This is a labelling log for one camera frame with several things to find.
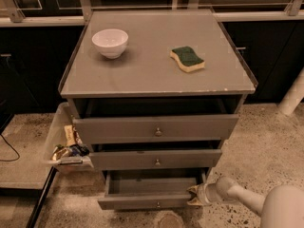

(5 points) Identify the grey middle drawer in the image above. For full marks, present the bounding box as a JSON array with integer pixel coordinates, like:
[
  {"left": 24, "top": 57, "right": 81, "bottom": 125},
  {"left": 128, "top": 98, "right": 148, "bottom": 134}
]
[{"left": 90, "top": 149, "right": 222, "bottom": 170}]

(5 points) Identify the grey drawer cabinet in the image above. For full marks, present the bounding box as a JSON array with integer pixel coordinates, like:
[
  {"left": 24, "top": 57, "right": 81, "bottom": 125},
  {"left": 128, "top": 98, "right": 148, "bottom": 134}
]
[{"left": 57, "top": 9, "right": 258, "bottom": 176}]

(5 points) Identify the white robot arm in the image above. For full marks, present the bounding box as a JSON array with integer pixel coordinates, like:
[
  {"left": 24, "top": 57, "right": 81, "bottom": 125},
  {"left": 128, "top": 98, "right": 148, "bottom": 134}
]
[{"left": 187, "top": 177, "right": 304, "bottom": 228}]

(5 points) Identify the clear plastic bin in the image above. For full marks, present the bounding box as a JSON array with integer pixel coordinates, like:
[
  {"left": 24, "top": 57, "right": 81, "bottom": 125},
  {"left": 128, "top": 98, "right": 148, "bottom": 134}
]
[{"left": 44, "top": 103, "right": 93, "bottom": 174}]

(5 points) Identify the green and yellow sponge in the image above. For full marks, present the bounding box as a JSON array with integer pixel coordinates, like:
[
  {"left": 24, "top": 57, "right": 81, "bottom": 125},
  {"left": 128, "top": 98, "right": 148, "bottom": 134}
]
[{"left": 170, "top": 46, "right": 205, "bottom": 73}]

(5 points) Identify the dark blue snack packet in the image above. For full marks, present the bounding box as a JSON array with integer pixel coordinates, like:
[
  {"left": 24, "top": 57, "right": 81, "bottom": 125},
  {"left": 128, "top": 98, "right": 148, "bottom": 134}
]
[{"left": 70, "top": 144, "right": 89, "bottom": 157}]

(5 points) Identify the grey bottom drawer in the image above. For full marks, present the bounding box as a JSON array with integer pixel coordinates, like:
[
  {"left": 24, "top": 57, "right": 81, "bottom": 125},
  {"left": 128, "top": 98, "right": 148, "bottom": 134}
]
[{"left": 98, "top": 168, "right": 206, "bottom": 210}]

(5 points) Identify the white post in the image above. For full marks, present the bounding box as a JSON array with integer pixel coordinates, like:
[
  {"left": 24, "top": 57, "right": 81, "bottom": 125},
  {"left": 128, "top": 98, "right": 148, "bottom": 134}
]
[{"left": 278, "top": 68, "right": 304, "bottom": 115}]

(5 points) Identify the black cable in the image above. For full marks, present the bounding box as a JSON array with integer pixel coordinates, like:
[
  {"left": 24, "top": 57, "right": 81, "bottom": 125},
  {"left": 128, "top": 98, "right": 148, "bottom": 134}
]
[{"left": 0, "top": 133, "right": 21, "bottom": 162}]

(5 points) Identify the gold snack packet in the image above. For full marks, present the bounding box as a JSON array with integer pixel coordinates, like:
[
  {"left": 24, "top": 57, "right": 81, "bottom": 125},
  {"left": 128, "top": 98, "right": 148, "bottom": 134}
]
[{"left": 51, "top": 147, "right": 71, "bottom": 161}]

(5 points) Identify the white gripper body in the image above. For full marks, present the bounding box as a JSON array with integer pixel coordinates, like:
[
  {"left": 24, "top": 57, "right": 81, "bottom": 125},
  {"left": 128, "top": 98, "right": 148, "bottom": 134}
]
[{"left": 199, "top": 183, "right": 225, "bottom": 206}]

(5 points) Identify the white metal railing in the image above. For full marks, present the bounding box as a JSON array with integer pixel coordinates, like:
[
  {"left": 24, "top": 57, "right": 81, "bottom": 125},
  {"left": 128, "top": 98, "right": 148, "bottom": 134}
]
[{"left": 0, "top": 0, "right": 304, "bottom": 26}]

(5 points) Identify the grey top drawer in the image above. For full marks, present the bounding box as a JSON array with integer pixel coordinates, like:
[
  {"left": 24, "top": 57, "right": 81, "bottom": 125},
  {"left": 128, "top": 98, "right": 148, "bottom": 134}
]
[{"left": 73, "top": 114, "right": 238, "bottom": 144}]

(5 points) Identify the tan snack packet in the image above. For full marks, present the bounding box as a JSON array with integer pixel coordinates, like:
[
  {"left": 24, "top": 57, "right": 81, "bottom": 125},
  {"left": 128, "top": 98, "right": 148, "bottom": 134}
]
[{"left": 64, "top": 125, "right": 77, "bottom": 146}]

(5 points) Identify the grey drawer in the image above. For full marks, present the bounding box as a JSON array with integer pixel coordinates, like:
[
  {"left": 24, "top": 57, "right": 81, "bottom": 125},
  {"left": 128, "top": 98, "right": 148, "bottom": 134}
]
[
  {"left": 90, "top": 149, "right": 222, "bottom": 170},
  {"left": 73, "top": 114, "right": 238, "bottom": 144},
  {"left": 98, "top": 168, "right": 206, "bottom": 210}
]

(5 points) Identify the white ceramic bowl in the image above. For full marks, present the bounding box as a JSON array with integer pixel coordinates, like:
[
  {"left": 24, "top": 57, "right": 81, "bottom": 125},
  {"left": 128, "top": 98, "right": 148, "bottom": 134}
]
[{"left": 92, "top": 28, "right": 129, "bottom": 59}]

